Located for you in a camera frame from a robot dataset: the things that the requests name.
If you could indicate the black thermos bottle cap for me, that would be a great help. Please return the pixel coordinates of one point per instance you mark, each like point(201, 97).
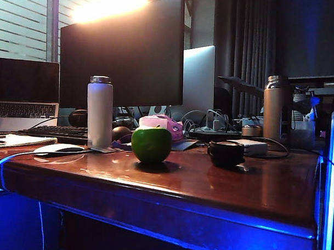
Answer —
point(226, 153)

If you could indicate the green apple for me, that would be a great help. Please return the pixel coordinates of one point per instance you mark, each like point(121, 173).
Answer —
point(151, 145)

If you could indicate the white thermos bottle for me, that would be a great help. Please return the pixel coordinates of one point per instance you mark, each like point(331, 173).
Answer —
point(99, 114)

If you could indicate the bronze thermos bottle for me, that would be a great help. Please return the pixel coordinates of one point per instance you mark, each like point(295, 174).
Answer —
point(274, 115)

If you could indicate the pink plush toy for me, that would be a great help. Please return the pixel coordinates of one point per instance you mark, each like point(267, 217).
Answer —
point(172, 126)

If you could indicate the grey flat card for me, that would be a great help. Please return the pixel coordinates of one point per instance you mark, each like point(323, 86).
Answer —
point(184, 144)

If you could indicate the black power strip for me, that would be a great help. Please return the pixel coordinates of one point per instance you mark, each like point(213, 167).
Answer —
point(210, 132)

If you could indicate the dark brown round object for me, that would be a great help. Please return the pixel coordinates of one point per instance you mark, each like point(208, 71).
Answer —
point(121, 133)

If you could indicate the white charger plug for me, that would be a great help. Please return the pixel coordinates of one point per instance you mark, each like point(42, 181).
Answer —
point(216, 123)

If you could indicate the silver display back panel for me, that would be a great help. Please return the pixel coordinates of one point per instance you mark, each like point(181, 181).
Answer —
point(199, 76)

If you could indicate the small silver flat coaster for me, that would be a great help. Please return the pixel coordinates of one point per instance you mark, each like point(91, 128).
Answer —
point(101, 149)

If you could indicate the large black monitor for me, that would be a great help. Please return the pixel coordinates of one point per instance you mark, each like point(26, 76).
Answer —
point(122, 63)

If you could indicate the dark round speaker ball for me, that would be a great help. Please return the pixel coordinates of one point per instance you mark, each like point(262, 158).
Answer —
point(78, 117)

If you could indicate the white power adapter brick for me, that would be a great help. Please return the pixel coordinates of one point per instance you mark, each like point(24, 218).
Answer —
point(255, 147)

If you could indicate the black keyboard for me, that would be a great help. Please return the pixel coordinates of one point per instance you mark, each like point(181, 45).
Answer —
point(57, 132)

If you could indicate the white computer mouse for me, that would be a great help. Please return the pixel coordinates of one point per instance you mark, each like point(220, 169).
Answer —
point(57, 148)

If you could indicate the dark pleated curtain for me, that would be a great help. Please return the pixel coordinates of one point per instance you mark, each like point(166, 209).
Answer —
point(241, 37)

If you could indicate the clear plastic container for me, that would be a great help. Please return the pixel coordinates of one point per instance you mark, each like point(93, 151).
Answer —
point(304, 134)

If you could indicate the white paper notebook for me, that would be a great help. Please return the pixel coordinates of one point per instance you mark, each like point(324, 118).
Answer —
point(21, 140)

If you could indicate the open silver laptop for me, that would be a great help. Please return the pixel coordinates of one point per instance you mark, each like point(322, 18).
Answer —
point(23, 81)

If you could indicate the blue lit vertical panel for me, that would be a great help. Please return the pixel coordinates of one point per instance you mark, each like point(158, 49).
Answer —
point(332, 177)

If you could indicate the white window blinds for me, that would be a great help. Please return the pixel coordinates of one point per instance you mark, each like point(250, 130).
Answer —
point(19, 24)

